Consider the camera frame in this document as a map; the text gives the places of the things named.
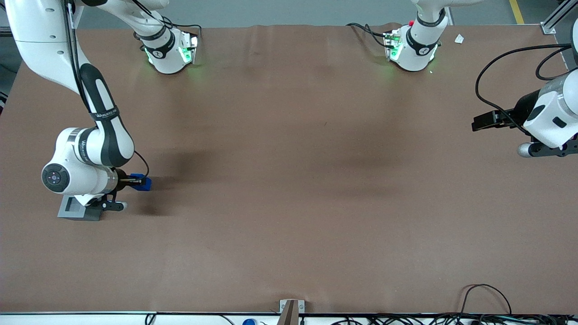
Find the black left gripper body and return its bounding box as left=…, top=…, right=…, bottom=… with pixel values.
left=514, top=89, right=542, bottom=132

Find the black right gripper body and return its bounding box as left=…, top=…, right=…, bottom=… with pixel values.
left=111, top=168, right=132, bottom=193

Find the blue plastic part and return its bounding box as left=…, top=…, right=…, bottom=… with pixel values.
left=130, top=173, right=153, bottom=192

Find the gray square base block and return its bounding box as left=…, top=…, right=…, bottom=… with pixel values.
left=57, top=194, right=104, bottom=222

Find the yellow floor tape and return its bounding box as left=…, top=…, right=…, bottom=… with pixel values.
left=509, top=0, right=526, bottom=25

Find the brown table cover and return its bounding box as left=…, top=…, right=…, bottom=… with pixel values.
left=0, top=23, right=578, bottom=315

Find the long black left arm cable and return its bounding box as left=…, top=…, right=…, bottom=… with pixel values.
left=475, top=43, right=574, bottom=134

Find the short black left arm cable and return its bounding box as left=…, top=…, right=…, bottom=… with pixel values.
left=536, top=45, right=572, bottom=81

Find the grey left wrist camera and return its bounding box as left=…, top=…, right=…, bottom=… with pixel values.
left=517, top=135, right=578, bottom=158

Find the aluminium frame post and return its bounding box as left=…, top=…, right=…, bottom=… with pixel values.
left=541, top=0, right=578, bottom=35

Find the black left base cable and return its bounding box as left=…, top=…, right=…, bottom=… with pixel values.
left=346, top=22, right=390, bottom=48

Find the black base cable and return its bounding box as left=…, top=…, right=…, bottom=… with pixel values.
left=135, top=0, right=203, bottom=44
left=346, top=22, right=390, bottom=48

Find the black right base cable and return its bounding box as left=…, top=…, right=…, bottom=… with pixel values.
left=135, top=0, right=203, bottom=44

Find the black looped cable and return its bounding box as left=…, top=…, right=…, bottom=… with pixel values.
left=460, top=284, right=513, bottom=316

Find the metal bracket with brown post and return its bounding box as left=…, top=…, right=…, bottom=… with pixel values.
left=277, top=299, right=306, bottom=325

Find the black cable bundle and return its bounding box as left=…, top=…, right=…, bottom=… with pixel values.
left=332, top=313, right=578, bottom=325

